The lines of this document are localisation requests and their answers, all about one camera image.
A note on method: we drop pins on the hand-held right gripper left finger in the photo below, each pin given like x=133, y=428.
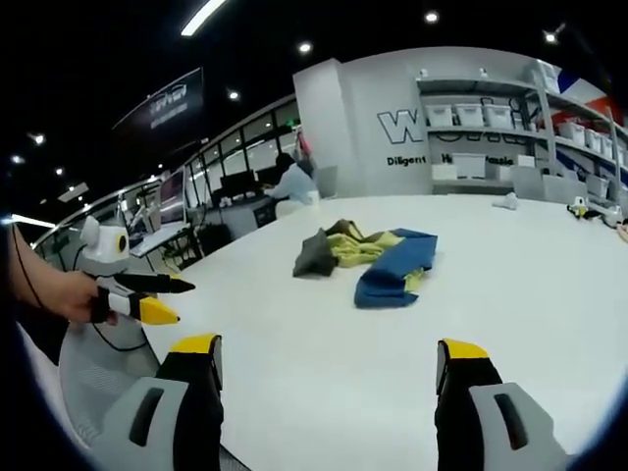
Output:
x=196, y=417

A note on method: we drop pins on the spare hand-held gripper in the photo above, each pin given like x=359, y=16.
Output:
x=593, y=211

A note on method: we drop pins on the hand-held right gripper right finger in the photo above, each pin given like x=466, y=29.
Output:
x=466, y=417

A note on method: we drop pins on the white object on table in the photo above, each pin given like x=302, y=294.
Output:
x=507, y=202

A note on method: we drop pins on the long ceiling light strip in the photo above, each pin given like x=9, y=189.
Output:
x=203, y=16

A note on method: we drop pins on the person's left hand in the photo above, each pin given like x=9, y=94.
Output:
x=73, y=294

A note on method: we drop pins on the black computer monitor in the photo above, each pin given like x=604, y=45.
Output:
x=238, y=182
x=267, y=176

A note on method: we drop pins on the grey metal shelf unit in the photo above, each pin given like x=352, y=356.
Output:
x=539, y=122

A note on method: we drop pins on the blue yellow olive garment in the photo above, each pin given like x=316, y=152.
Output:
x=392, y=270

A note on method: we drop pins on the white office desk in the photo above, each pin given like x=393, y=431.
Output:
x=159, y=238

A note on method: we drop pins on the row of white storage bins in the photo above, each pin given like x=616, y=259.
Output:
x=471, y=115

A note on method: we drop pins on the grey mesh office chair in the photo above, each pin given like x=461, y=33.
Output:
x=98, y=378

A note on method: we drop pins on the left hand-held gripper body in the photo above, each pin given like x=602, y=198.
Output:
x=105, y=250

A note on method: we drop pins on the dark hanging sign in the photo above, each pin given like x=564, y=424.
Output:
x=169, y=98

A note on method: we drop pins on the grey box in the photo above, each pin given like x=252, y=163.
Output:
x=326, y=182

